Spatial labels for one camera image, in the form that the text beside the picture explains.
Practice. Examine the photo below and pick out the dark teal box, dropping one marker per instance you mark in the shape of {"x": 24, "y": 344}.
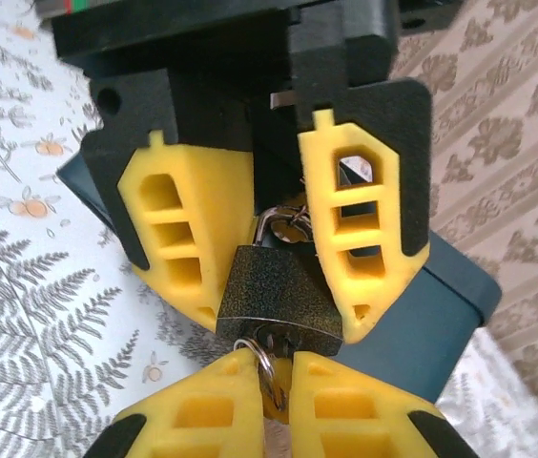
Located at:
{"x": 417, "y": 324}

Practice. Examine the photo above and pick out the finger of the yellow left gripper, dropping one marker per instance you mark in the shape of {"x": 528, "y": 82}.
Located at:
{"x": 221, "y": 200}
{"x": 393, "y": 143}

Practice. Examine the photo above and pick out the dark grey padlock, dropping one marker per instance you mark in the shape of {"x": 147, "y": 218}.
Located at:
{"x": 274, "y": 286}

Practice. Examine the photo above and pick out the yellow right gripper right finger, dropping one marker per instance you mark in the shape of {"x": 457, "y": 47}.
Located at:
{"x": 345, "y": 415}

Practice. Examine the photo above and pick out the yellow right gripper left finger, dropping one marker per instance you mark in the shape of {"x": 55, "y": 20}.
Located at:
{"x": 192, "y": 420}

